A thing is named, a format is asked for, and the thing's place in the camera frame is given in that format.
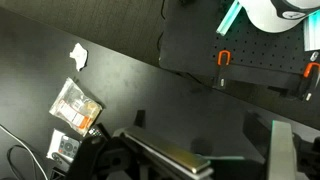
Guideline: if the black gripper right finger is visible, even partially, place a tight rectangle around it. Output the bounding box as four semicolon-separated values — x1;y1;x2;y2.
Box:
267;120;297;180

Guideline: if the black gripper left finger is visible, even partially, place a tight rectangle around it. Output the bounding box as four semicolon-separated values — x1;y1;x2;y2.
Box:
113;126;214;180

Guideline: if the black remote on white paper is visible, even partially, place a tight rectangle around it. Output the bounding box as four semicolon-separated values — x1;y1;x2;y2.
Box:
47;129;81;171

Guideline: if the clear plastic snack bag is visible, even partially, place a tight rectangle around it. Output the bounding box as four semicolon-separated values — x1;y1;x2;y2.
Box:
49;78;102;136

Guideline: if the black perforated mounting board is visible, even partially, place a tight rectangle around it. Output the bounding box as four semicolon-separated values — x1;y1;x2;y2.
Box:
159;0;312;100

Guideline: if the crumpled white paper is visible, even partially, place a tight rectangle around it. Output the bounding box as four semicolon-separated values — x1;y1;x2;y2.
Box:
69;43;88;71

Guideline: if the orange handled clamp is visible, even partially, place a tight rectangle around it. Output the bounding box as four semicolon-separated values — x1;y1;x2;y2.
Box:
217;50;231;88
299;62;320;101

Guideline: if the white cable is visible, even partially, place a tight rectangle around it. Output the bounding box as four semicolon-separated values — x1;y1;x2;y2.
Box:
0;124;50;180

